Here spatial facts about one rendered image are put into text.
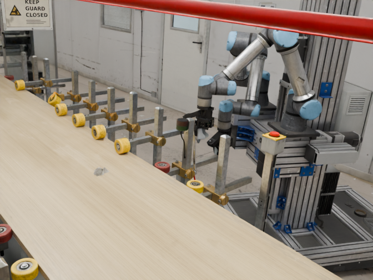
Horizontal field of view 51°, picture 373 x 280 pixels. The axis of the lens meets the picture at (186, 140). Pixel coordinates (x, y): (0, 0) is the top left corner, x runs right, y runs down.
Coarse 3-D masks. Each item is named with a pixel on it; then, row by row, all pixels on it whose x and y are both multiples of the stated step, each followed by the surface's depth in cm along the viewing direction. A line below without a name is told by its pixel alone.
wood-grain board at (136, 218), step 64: (0, 128) 232; (64, 128) 239; (0, 192) 164; (64, 192) 168; (128, 192) 171; (192, 192) 175; (64, 256) 129; (128, 256) 131; (192, 256) 134; (256, 256) 136
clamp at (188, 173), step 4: (172, 164) 210; (176, 164) 209; (180, 164) 209; (180, 168) 206; (192, 168) 206; (180, 172) 206; (184, 172) 204; (188, 172) 202; (192, 172) 204; (184, 176) 204; (188, 176) 203; (192, 176) 205
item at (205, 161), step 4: (212, 156) 225; (216, 156) 225; (200, 160) 219; (204, 160) 219; (208, 160) 220; (212, 160) 223; (216, 160) 226; (192, 164) 212; (196, 164) 215; (200, 164) 217; (204, 164) 219; (172, 168) 206; (176, 168) 206; (168, 172) 202; (172, 172) 204; (176, 172) 206
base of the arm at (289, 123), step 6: (288, 114) 221; (294, 114) 219; (282, 120) 226; (288, 120) 221; (294, 120) 220; (300, 120) 220; (282, 126) 225; (288, 126) 221; (294, 126) 220; (300, 126) 220; (306, 126) 223
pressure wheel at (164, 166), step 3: (159, 162) 201; (162, 162) 201; (165, 162) 202; (156, 165) 198; (159, 165) 199; (162, 165) 198; (165, 165) 199; (168, 165) 199; (159, 168) 196; (162, 168) 196; (165, 168) 196; (168, 168) 197; (162, 171) 196; (165, 171) 197; (168, 171) 198
